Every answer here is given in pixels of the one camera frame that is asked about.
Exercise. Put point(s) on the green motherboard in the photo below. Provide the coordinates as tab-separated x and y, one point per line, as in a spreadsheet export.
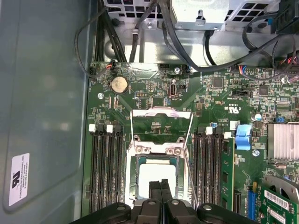
210	105

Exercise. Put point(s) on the graphics card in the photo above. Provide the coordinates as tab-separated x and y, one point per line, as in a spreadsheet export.
280	205

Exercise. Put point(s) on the silver CPU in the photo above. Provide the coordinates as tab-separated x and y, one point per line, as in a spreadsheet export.
158	170

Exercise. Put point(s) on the silver drive cage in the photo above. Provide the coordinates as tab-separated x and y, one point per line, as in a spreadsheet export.
187	14

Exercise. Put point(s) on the internal USB port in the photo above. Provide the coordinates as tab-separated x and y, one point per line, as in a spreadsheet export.
173	89

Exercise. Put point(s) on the black expansion slot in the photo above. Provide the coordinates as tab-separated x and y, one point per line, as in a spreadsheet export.
237	200

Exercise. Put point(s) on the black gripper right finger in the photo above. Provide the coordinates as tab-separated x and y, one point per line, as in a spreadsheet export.
167	191

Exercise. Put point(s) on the green RAM stick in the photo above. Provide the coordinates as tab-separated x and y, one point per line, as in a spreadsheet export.
228	168

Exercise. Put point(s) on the silver heat sink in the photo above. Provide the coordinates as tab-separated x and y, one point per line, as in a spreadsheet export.
283	140

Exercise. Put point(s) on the coin battery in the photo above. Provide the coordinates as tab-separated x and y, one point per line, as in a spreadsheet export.
119	85

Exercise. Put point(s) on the blue plastic clip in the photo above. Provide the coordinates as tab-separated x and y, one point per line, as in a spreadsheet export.
244	136

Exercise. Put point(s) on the CPU socket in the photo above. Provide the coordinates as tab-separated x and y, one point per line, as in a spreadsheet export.
130	154

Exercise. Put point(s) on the blue expansion slot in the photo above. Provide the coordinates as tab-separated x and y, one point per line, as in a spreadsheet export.
253	203

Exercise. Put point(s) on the black open PC case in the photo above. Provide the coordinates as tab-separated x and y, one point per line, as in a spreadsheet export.
46	93

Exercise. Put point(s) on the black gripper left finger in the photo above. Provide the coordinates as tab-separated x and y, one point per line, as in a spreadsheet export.
154	191

